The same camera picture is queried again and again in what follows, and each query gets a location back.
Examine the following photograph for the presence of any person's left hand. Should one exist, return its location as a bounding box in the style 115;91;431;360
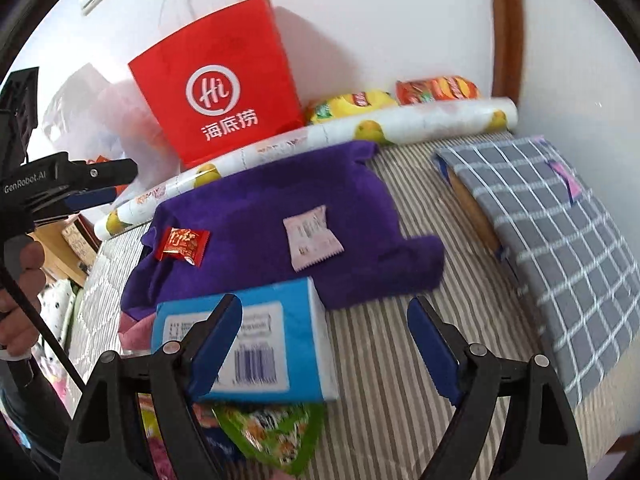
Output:
0;241;49;357

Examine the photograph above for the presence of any striped bed sheet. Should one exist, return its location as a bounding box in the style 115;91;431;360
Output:
67;132;631;480

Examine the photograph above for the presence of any floral printed cloth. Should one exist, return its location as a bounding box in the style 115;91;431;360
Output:
37;277;81;411

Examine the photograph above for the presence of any grey checked cloth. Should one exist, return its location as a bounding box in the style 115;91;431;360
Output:
432;135;640;396

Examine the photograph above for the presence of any wooden door frame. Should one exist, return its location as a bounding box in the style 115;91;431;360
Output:
485;0;526;136

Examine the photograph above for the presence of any small pink sachet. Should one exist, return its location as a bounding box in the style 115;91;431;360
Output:
282;205;345;273

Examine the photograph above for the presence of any white plastic bag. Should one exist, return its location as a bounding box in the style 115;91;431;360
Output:
40;62;186;201

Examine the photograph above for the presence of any blue tissue pack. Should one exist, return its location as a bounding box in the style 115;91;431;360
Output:
150;277;341;403

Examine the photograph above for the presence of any black cable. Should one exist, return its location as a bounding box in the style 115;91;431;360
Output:
0;265;87;393

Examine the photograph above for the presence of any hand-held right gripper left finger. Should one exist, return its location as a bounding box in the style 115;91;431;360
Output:
60;292;244;480

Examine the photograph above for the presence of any lemon print wallpaper roll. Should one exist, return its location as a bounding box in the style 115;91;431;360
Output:
94;97;518;241

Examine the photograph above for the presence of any purple cloth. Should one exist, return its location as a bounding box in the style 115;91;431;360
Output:
120;140;446;321

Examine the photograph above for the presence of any red chips bag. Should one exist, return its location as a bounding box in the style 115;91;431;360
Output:
395;75;481;107

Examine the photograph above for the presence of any printed brown box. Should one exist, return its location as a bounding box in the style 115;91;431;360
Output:
61;214;103;267

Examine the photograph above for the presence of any red candy packet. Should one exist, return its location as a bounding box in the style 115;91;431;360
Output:
155;227;212;266

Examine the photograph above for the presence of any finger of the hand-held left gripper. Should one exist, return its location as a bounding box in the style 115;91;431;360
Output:
62;186;120;213
60;157;139;188

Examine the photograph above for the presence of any red paper bag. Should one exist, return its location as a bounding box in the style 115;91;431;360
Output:
127;0;306;168

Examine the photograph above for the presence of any yellow chips bag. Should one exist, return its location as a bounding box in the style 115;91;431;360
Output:
305;90;401;126

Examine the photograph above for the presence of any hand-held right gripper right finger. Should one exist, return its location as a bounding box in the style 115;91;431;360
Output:
406;295;588;480

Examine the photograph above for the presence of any green snack packet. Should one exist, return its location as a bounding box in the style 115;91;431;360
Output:
212;400;326;478

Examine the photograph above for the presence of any pink patterned cloth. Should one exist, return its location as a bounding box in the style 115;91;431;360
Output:
547;160;583;203

